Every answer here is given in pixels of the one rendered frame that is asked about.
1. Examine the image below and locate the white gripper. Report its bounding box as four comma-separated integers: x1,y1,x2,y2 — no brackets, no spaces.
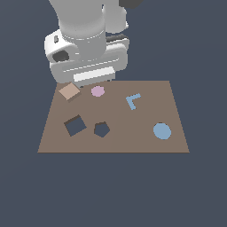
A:
43,29,130,89

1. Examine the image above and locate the brown slotted board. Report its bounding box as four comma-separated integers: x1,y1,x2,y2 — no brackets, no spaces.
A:
37,80,191,153

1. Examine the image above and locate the pink round disc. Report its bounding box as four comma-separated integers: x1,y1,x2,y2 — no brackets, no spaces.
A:
90,85,106,98

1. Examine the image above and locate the tan square block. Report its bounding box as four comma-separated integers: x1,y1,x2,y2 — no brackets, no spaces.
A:
58,82,82,101

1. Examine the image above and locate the light blue L-shaped block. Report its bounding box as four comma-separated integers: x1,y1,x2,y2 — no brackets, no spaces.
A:
125,92,142,111

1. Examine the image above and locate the light blue round disc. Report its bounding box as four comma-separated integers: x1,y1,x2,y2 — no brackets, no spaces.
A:
153,122,173,140

